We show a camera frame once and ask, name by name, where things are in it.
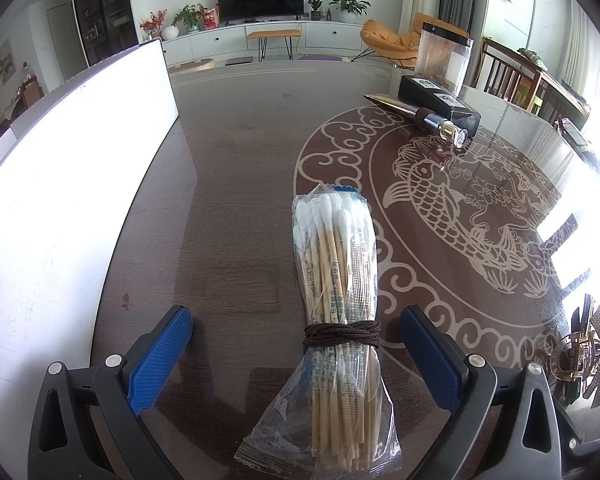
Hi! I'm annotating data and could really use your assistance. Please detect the orange top bench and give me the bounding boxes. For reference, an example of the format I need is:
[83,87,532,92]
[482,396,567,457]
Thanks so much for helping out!
[246,29,302,62]

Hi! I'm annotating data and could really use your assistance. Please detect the brown hair tie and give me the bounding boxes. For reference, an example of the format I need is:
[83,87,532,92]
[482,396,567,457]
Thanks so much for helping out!
[304,321,382,348]

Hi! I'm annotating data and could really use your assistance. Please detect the white television cabinet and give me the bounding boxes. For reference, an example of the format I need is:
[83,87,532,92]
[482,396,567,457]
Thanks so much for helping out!
[160,21,376,66]

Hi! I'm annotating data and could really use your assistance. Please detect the black television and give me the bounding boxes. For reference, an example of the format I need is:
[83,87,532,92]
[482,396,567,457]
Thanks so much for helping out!
[216,0,305,23]

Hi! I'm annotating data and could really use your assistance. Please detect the leafy potted plant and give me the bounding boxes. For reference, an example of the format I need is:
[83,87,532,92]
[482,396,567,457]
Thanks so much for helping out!
[172,4,207,35]

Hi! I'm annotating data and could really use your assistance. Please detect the wooden chair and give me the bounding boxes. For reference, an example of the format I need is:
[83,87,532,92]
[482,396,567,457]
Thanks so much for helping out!
[480,37,543,111]

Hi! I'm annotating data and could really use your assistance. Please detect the wooden side table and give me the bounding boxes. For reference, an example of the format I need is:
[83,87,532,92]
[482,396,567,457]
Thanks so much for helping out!
[532,67,593,131]

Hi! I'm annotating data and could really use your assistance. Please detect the white board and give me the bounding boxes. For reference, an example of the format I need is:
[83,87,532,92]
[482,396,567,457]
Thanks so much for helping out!
[0,37,179,461]

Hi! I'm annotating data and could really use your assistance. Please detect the orange lounge chair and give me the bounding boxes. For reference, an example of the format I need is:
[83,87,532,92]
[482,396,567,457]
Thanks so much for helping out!
[360,12,431,68]

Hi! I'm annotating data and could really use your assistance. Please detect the black display shelf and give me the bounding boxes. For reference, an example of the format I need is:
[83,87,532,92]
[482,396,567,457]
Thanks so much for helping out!
[70,0,141,68]

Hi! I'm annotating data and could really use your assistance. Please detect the large green potted plant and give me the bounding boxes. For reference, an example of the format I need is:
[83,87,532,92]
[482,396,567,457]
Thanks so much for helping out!
[327,0,372,23]

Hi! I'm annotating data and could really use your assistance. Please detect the red flowers in white vase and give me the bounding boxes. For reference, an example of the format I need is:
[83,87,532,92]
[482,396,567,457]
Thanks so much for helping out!
[140,9,180,41]

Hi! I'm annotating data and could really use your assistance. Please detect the clear plastic canister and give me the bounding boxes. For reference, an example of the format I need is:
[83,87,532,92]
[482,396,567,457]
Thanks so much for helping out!
[414,22,474,95]

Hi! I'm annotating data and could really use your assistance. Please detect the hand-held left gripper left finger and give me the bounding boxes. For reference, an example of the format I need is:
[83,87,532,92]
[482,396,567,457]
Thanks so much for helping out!
[27,305,193,480]

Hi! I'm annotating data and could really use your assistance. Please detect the framed wall picture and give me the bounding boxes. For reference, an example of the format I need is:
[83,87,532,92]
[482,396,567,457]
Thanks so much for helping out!
[0,40,18,85]

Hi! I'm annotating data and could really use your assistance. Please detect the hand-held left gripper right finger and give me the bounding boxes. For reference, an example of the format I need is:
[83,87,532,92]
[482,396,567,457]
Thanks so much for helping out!
[399,305,588,480]

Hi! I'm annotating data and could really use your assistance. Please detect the cotton swab packet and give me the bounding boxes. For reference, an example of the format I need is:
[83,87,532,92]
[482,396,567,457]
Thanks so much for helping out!
[234,185,402,473]

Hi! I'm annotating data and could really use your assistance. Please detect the gold tube with metal cap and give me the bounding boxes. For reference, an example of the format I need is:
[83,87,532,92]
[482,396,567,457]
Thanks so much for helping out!
[364,92,468,150]

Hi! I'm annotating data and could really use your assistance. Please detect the black box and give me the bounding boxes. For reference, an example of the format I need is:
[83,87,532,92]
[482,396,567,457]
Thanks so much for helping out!
[397,75,482,140]

